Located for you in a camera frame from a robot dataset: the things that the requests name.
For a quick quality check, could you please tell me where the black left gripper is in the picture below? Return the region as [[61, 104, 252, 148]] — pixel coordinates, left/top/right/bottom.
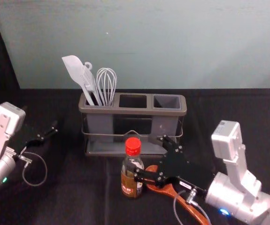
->
[[9, 121, 59, 160]]

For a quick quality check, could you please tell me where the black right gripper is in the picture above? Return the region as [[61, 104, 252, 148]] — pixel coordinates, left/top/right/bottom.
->
[[133, 134, 217, 196]]

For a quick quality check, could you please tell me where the sauce bottle with red cap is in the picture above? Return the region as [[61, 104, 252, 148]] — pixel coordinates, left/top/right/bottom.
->
[[121, 137, 146, 200]]

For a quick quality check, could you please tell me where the brown wooden spoon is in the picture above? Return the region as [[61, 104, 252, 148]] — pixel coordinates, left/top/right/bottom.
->
[[145, 165, 212, 225]]

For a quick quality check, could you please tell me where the grey three-slot utensil rack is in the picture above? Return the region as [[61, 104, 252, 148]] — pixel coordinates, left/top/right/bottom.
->
[[78, 92, 187, 157]]

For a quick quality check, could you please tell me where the grey slotted turner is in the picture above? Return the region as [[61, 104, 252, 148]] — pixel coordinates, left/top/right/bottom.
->
[[82, 61, 103, 106]]

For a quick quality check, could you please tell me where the black table cloth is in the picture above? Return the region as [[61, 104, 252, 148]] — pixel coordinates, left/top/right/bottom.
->
[[0, 0, 270, 225]]

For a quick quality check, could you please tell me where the grey plastic spatula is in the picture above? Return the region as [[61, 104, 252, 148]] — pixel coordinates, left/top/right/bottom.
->
[[62, 55, 95, 106]]

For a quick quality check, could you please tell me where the thin grey left gripper cable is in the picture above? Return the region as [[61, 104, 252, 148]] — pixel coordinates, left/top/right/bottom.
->
[[19, 151, 48, 187]]

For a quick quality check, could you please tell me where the thin grey gripper cable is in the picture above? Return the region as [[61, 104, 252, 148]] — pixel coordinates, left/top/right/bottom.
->
[[19, 151, 48, 187], [173, 188, 211, 225]]

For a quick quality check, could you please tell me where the thin grey right gripper cable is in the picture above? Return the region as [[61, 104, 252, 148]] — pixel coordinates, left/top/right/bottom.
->
[[173, 188, 211, 225]]

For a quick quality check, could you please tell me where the grey wire whisk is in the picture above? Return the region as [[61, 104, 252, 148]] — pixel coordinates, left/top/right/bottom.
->
[[96, 67, 118, 106]]

